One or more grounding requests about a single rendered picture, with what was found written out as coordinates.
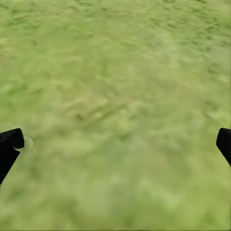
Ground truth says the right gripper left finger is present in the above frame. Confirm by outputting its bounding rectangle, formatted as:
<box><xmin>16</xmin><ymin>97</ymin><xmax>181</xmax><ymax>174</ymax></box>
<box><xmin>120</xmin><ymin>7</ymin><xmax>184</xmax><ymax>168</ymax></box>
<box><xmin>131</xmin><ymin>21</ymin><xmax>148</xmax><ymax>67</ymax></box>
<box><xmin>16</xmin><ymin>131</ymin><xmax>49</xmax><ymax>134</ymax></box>
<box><xmin>0</xmin><ymin>128</ymin><xmax>33</xmax><ymax>185</ymax></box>

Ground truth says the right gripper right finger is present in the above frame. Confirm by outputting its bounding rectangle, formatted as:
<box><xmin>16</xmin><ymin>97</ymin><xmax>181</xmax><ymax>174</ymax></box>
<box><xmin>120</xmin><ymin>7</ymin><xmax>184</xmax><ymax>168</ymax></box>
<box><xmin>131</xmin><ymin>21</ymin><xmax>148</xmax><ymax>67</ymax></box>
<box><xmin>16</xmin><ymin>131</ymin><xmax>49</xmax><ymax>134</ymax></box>
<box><xmin>216</xmin><ymin>128</ymin><xmax>231</xmax><ymax>166</ymax></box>

